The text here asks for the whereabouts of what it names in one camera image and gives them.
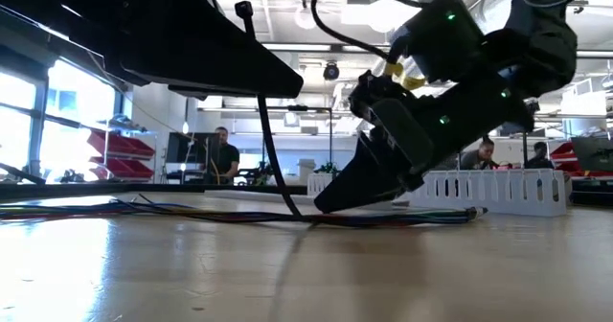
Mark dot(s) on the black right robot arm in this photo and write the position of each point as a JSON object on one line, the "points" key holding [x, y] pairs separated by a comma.
{"points": [[546, 39]]}

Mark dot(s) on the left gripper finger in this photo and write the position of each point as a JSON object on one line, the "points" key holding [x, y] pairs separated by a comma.
{"points": [[191, 39], [230, 94]]}

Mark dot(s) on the black ceiling spotlight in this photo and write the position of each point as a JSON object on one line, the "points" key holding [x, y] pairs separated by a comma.
{"points": [[331, 71]]}

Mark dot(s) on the black computer monitor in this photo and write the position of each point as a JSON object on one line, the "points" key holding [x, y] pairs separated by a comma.
{"points": [[189, 149]]}

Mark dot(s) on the dark grey monitor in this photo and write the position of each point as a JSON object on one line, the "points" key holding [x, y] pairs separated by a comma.
{"points": [[594, 153]]}

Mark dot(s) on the long linear ceiling light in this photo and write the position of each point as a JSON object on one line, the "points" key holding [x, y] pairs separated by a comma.
{"points": [[297, 47]]}

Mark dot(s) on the black camera stand frame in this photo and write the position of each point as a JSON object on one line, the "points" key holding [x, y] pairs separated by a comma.
{"points": [[525, 149]]}

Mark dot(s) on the shelf with red bins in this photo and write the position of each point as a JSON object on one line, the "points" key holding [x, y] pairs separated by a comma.
{"points": [[120, 144]]}

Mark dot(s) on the large bright window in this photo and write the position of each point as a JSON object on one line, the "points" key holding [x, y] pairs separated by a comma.
{"points": [[76, 111]]}

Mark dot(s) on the black aluminium extrusion frame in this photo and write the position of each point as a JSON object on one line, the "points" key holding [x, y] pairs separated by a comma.
{"points": [[143, 189]]}

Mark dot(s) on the person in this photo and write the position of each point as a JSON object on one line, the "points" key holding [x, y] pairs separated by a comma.
{"points": [[540, 156], [476, 159], [226, 159]]}

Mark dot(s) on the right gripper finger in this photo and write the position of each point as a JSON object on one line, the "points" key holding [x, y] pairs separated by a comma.
{"points": [[364, 183]]}

